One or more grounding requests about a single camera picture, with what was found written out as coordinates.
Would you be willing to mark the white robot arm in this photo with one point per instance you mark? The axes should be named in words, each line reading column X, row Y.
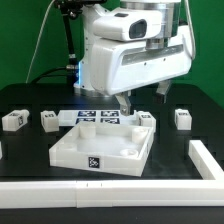
column 166, row 19

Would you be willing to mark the white L-shaped fence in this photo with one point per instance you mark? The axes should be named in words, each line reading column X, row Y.
column 207, row 191

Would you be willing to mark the white square tabletop part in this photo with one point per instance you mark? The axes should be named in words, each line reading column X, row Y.
column 104, row 147

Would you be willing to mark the white part left edge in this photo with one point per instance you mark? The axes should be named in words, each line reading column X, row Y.
column 1, row 154

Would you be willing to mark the black camera stand pole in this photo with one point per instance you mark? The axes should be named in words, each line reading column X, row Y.
column 71, row 10

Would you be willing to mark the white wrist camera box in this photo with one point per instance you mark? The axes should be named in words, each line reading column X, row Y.
column 120, row 26

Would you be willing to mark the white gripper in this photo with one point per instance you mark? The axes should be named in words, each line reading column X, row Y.
column 118, row 67

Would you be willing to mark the white marker base plate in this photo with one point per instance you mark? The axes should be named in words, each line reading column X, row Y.
column 72, row 117

